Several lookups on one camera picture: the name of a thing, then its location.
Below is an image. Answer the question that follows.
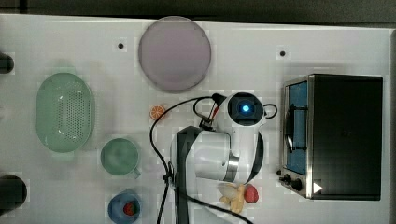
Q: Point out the green oval colander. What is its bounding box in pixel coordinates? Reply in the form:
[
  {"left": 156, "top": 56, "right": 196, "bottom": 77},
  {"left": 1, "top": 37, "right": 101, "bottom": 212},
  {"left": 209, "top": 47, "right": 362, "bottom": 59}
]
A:
[{"left": 35, "top": 73, "right": 93, "bottom": 153}]

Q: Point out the red toy apple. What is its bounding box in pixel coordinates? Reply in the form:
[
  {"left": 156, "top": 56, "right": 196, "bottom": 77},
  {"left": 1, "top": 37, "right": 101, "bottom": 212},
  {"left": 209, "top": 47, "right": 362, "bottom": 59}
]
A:
[{"left": 244, "top": 184, "right": 259, "bottom": 203}]

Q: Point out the black cylinder post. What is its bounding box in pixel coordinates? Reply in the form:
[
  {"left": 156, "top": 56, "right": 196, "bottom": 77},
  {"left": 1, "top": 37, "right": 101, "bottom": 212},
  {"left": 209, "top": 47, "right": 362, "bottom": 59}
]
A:
[
  {"left": 0, "top": 175, "right": 27, "bottom": 215},
  {"left": 0, "top": 52, "right": 14, "bottom": 74}
]

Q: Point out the silver toaster oven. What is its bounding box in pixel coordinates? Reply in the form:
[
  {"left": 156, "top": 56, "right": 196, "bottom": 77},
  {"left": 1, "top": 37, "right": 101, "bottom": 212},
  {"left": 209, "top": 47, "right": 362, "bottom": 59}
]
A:
[{"left": 277, "top": 74, "right": 383, "bottom": 201}]

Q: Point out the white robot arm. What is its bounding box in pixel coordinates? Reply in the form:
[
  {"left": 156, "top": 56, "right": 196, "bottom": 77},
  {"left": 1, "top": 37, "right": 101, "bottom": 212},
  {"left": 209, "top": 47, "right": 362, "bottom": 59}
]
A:
[{"left": 170, "top": 92, "right": 266, "bottom": 224}]

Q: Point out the grey round plate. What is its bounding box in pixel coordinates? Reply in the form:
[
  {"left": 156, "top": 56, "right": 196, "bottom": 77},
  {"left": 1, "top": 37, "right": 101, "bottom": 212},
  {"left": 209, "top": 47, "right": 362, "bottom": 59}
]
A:
[{"left": 138, "top": 16, "right": 211, "bottom": 92}]

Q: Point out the peeled toy banana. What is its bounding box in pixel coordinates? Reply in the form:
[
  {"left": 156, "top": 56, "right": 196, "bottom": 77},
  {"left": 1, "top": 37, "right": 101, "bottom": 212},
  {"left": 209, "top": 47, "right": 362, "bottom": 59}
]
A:
[{"left": 218, "top": 183, "right": 245, "bottom": 214}]

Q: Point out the orange slice toy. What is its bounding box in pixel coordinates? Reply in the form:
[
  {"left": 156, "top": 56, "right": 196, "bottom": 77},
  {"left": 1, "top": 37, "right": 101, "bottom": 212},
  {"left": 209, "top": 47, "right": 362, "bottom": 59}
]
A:
[{"left": 149, "top": 105, "right": 166, "bottom": 120}]

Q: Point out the red toy strawberry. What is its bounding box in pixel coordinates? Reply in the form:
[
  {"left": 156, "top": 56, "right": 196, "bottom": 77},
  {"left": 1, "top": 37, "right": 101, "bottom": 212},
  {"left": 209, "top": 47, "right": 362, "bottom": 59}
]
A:
[{"left": 123, "top": 202, "right": 135, "bottom": 217}]

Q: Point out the blue bowl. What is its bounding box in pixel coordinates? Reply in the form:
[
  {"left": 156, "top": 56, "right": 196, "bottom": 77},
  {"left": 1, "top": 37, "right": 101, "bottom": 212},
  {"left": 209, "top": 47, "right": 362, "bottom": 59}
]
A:
[{"left": 107, "top": 189, "right": 141, "bottom": 224}]

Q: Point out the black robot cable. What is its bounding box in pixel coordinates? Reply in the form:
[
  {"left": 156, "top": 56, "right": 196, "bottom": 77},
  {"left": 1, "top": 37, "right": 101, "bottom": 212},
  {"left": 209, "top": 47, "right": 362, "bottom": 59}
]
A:
[{"left": 148, "top": 92, "right": 255, "bottom": 224}]

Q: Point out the green mug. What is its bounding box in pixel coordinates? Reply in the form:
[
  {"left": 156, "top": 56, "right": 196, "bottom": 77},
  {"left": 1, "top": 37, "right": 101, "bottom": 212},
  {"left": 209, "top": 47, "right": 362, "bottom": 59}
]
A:
[{"left": 100, "top": 138, "right": 141, "bottom": 179}]

